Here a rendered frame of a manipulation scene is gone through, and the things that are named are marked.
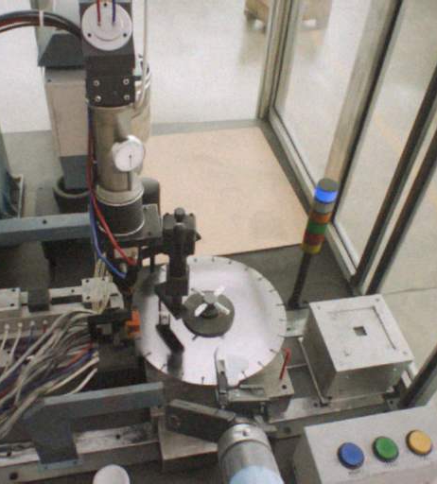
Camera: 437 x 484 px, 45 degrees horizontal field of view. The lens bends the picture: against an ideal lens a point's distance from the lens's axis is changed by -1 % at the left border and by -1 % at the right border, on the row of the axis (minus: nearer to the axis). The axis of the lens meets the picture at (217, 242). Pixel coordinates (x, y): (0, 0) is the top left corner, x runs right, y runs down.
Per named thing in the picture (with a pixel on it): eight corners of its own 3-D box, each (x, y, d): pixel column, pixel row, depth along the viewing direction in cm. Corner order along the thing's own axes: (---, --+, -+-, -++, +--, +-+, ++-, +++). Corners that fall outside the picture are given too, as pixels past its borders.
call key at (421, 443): (421, 433, 103) (425, 428, 101) (430, 453, 100) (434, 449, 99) (403, 437, 102) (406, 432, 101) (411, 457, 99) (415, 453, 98)
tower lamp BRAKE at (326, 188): (331, 188, 115) (334, 177, 113) (338, 201, 112) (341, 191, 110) (311, 189, 114) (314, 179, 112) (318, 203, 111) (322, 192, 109)
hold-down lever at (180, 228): (190, 207, 87) (173, 205, 86) (192, 230, 82) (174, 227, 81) (181, 246, 91) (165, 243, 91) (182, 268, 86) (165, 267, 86)
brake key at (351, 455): (355, 445, 100) (358, 441, 99) (363, 466, 97) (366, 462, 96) (335, 449, 99) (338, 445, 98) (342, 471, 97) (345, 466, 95)
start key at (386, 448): (389, 440, 101) (392, 435, 100) (397, 459, 99) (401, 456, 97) (369, 443, 101) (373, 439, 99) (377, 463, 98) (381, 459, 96)
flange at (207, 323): (190, 287, 116) (190, 280, 114) (239, 300, 115) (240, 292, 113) (175, 328, 108) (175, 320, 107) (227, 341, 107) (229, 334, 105)
